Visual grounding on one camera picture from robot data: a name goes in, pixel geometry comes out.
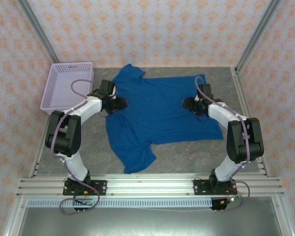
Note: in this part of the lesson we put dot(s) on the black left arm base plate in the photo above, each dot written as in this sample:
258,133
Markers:
100,184

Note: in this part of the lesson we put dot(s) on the lavender perforated plastic basket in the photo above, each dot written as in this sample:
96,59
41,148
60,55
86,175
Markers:
61,86

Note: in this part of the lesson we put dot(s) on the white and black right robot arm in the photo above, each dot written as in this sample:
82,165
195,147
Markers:
221,113

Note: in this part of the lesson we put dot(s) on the grey metal panel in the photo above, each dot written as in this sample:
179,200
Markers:
150,221

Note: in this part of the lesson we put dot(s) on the aluminium mounting rail beam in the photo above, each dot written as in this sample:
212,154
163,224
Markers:
150,184

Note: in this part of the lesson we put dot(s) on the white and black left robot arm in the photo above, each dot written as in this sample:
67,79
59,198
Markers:
88,108

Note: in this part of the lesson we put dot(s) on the aluminium side rail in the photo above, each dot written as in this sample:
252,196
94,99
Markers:
38,157
238,81

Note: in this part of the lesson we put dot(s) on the aluminium lower frame rail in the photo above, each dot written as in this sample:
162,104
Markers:
14,218
284,216

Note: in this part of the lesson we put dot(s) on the blue t-shirt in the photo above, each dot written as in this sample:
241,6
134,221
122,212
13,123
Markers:
157,110

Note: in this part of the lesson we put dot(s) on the aluminium frame post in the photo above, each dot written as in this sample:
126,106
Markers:
39,32
258,32

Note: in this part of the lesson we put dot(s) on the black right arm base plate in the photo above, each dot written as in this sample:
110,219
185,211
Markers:
199,184

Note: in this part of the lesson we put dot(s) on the small circuit board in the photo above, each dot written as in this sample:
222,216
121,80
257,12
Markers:
232,199
87,202

